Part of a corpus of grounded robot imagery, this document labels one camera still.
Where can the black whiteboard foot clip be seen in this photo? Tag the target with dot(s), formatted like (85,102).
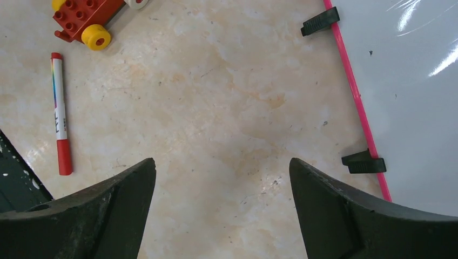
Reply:
(319,22)
(364,163)

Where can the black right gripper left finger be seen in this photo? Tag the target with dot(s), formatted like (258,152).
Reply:
(105,220)

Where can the red and white marker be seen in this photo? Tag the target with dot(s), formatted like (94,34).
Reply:
(63,145)

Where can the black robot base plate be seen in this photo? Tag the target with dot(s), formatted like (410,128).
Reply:
(21,189)

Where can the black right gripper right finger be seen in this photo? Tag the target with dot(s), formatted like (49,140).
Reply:
(340,221)

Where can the red toy brick car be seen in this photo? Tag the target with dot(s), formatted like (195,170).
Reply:
(84,20)

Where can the pink framed whiteboard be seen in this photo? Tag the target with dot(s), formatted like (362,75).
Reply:
(400,59)

